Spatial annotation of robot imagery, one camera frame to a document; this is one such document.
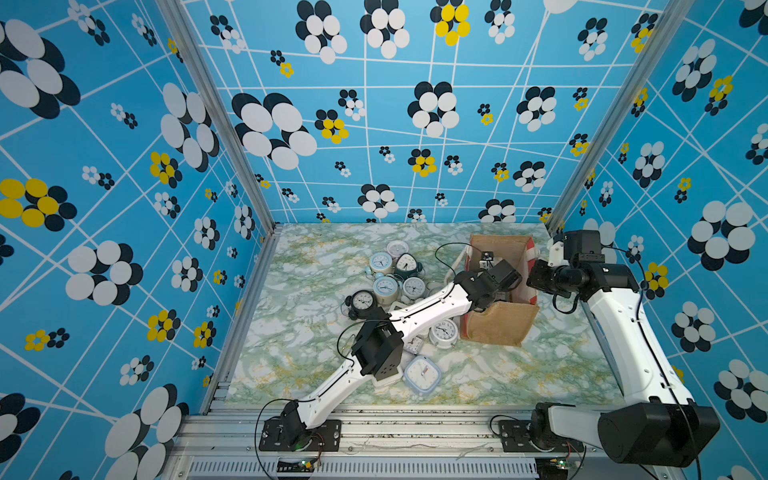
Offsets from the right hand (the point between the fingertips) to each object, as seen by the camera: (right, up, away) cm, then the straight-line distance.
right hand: (535, 275), depth 78 cm
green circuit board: (-59, -45, -8) cm, 75 cm away
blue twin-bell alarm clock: (-42, +2, +25) cm, 49 cm away
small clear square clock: (-32, -21, +9) cm, 39 cm away
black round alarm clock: (-48, -10, +16) cm, 52 cm away
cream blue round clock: (-40, -6, +18) cm, 44 cm away
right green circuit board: (+1, -45, -8) cm, 46 cm away
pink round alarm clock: (-36, +8, +32) cm, 49 cm away
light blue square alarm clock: (-30, -28, +3) cm, 41 cm away
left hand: (-6, -5, +9) cm, 12 cm away
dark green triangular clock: (-33, +1, +25) cm, 41 cm away
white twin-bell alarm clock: (-23, -18, +10) cm, 30 cm away
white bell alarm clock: (-31, -5, +19) cm, 37 cm away
